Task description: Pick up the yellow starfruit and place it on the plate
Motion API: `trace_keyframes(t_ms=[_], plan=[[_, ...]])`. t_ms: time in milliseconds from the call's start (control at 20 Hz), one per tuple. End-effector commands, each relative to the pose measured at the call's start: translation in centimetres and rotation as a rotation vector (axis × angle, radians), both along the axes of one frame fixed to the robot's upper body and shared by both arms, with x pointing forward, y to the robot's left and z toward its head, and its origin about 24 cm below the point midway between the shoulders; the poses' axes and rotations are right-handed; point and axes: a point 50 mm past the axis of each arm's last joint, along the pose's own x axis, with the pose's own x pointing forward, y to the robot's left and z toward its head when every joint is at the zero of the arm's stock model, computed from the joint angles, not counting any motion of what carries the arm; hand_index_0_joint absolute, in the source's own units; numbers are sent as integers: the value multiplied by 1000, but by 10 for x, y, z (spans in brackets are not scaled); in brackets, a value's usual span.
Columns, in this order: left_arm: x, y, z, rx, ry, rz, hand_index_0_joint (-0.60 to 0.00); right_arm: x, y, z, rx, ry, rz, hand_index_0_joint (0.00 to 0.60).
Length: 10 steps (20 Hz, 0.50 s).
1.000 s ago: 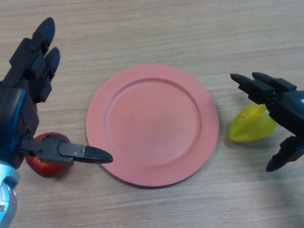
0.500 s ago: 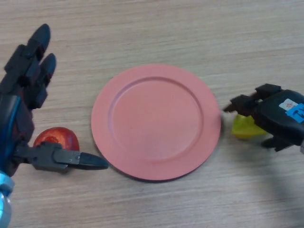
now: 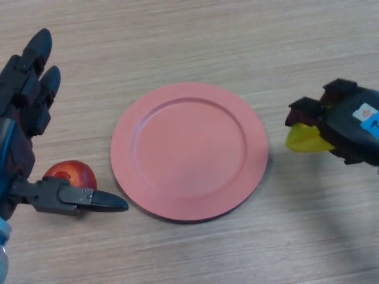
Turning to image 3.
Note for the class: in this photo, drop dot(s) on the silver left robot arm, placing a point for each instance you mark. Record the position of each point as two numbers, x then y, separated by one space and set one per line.
3 251

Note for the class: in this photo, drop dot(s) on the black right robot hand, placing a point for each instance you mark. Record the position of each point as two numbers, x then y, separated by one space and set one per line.
352 124

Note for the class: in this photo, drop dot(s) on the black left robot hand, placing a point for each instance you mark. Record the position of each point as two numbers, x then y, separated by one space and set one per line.
17 118

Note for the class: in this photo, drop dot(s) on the yellow starfruit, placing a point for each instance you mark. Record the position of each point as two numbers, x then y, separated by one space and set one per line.
305 140

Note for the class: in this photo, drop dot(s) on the red apple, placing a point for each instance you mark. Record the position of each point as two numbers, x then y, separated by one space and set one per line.
75 174

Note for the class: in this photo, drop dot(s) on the pink round plate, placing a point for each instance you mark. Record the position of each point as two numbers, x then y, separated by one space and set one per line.
189 152

